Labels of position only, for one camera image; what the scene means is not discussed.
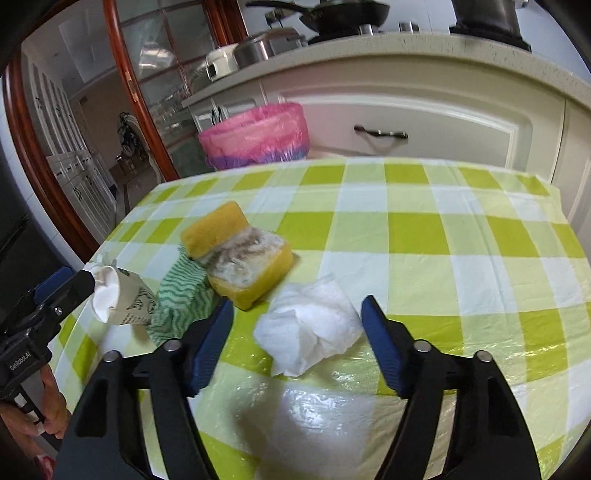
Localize red wooden door frame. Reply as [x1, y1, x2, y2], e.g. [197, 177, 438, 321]
[0, 0, 250, 264]

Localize printed paper cup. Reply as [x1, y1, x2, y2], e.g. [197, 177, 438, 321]
[91, 265, 160, 328]

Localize white rice cooker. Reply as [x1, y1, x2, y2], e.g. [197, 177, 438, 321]
[204, 44, 241, 83]

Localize silver pressure cooker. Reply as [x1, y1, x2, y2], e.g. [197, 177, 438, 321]
[233, 28, 309, 69]

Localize dark refrigerator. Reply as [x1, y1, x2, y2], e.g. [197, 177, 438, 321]
[0, 152, 88, 296]

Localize person's left hand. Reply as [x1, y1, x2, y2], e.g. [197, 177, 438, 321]
[0, 369, 71, 455]

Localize white cabinet drawer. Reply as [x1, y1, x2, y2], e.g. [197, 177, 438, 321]
[277, 95, 529, 162]

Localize white hallway cupboard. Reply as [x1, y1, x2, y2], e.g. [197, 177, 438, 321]
[21, 48, 118, 232]

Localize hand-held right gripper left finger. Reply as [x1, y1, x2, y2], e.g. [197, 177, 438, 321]
[54, 298, 235, 480]

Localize grey stock pot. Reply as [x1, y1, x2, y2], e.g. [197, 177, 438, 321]
[450, 0, 522, 35]

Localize green checked tablecloth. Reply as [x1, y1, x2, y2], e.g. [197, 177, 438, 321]
[48, 157, 591, 480]

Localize green potted plant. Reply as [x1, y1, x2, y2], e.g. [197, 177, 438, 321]
[117, 113, 139, 158]

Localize white base cabinet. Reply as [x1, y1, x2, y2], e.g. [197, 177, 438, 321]
[182, 69, 591, 232]

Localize yellow sponge with white pad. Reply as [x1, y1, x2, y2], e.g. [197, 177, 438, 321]
[201, 226, 294, 310]

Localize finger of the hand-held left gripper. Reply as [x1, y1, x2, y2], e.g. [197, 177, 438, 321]
[0, 267, 77, 333]
[25, 270, 96, 342]

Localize black wok with lid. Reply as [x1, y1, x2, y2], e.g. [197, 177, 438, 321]
[247, 0, 391, 33]

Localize speckled stone countertop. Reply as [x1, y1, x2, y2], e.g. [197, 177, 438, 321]
[182, 32, 591, 109]

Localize black gas stove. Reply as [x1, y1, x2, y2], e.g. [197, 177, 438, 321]
[307, 21, 534, 51]

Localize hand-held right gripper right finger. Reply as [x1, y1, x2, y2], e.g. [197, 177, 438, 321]
[360, 295, 542, 480]

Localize green wavy striped cloth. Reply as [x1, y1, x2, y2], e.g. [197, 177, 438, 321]
[147, 247, 220, 346]

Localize white paper towel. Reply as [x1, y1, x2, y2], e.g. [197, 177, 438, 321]
[253, 272, 365, 378]

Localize glass sliding door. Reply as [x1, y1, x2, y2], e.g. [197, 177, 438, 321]
[104, 0, 232, 181]

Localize bin with pink bag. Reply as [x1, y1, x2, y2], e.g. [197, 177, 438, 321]
[198, 102, 311, 171]

